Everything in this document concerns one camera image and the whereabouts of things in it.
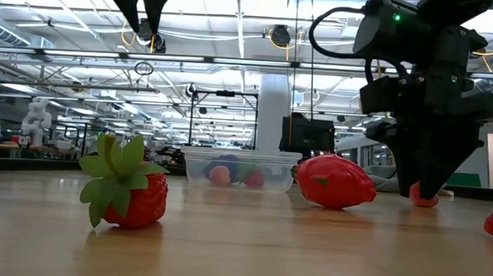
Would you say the black computer case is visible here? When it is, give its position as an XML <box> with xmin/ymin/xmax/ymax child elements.
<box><xmin>279</xmin><ymin>112</ymin><xmax>338</xmax><ymax>159</ymax></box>

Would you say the blue toy grape bunch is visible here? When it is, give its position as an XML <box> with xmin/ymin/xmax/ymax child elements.
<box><xmin>203</xmin><ymin>152</ymin><xmax>242</xmax><ymax>185</ymax></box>

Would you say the black right camera cable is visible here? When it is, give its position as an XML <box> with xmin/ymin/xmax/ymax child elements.
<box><xmin>306</xmin><ymin>4</ymin><xmax>411</xmax><ymax>86</ymax></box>

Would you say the black rig frame stand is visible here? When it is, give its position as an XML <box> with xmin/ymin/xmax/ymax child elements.
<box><xmin>187</xmin><ymin>88</ymin><xmax>260</xmax><ymax>150</ymax></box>

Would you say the pink toy peach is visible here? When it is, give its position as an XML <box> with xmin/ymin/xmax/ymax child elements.
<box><xmin>208</xmin><ymin>164</ymin><xmax>232</xmax><ymax>188</ymax></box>
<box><xmin>409</xmin><ymin>180</ymin><xmax>442</xmax><ymax>209</ymax></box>

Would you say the white round column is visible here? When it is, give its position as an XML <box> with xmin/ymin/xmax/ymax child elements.
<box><xmin>255</xmin><ymin>73</ymin><xmax>293</xmax><ymax>154</ymax></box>

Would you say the clear plastic tupperware container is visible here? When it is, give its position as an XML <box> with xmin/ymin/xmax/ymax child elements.
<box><xmin>179</xmin><ymin>146</ymin><xmax>304</xmax><ymax>196</ymax></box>

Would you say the large red toy tomato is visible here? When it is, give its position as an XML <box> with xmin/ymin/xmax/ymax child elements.
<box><xmin>289</xmin><ymin>151</ymin><xmax>380</xmax><ymax>213</ymax></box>

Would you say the green box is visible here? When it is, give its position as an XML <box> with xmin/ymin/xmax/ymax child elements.
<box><xmin>446</xmin><ymin>171</ymin><xmax>483</xmax><ymax>188</ymax></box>

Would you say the red strawberry with large leaves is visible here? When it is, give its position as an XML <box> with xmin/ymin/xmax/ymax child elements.
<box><xmin>75</xmin><ymin>131</ymin><xmax>172</xmax><ymax>233</ymax></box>

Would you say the white robot figure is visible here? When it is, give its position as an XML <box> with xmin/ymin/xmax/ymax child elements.
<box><xmin>19</xmin><ymin>95</ymin><xmax>54</xmax><ymax>148</ymax></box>

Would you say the black ceiling cord reel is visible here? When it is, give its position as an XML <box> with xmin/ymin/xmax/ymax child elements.
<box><xmin>135</xmin><ymin>18</ymin><xmax>169</xmax><ymax>54</ymax></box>
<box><xmin>270</xmin><ymin>24</ymin><xmax>294</xmax><ymax>48</ymax></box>

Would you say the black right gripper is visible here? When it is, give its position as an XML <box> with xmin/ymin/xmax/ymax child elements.
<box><xmin>362</xmin><ymin>67</ymin><xmax>493</xmax><ymax>203</ymax></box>

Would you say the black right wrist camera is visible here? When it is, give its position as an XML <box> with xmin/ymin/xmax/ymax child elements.
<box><xmin>358</xmin><ymin>73</ymin><xmax>404</xmax><ymax>118</ymax></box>

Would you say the grey crumpled cloth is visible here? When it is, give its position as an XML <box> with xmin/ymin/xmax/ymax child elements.
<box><xmin>360</xmin><ymin>163</ymin><xmax>401</xmax><ymax>193</ymax></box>

